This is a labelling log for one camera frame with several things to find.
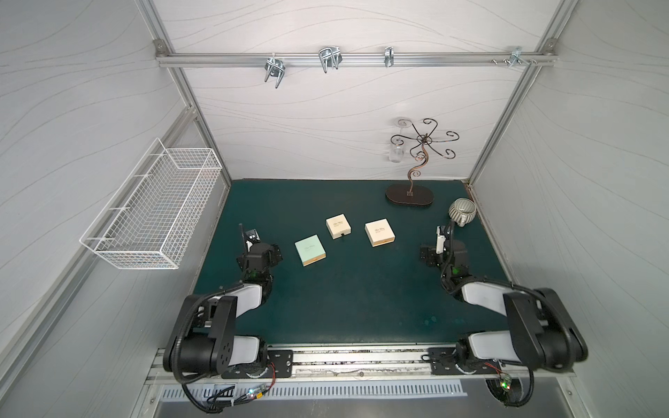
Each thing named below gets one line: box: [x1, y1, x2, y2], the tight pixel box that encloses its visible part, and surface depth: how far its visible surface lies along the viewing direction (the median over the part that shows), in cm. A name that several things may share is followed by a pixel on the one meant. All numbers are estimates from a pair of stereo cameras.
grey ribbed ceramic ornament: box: [448, 197, 477, 228], surface depth 104 cm
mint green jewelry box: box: [293, 233, 327, 268], surface depth 97 cm
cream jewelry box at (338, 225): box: [325, 213, 352, 240], surface depth 103 cm
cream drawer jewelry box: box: [364, 217, 397, 248], surface depth 101 cm
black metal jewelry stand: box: [385, 118, 460, 206], surface depth 98 cm
